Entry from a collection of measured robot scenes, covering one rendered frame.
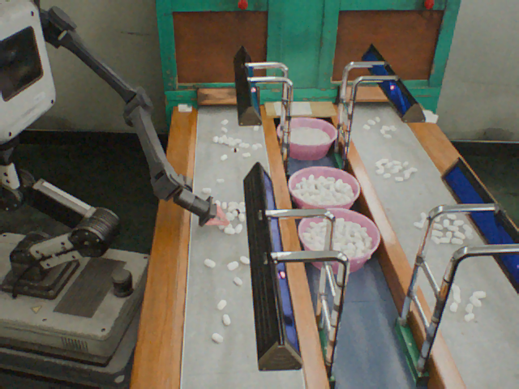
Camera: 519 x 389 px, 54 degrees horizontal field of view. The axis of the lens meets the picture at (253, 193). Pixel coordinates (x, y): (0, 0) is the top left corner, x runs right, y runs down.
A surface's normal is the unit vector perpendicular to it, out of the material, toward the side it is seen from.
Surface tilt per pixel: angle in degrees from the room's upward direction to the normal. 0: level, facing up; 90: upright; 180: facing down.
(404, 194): 0
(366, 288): 0
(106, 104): 90
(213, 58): 90
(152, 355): 0
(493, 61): 90
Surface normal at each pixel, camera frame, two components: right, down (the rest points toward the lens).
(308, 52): 0.06, 0.56
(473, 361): 0.01, -0.83
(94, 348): -0.21, 0.55
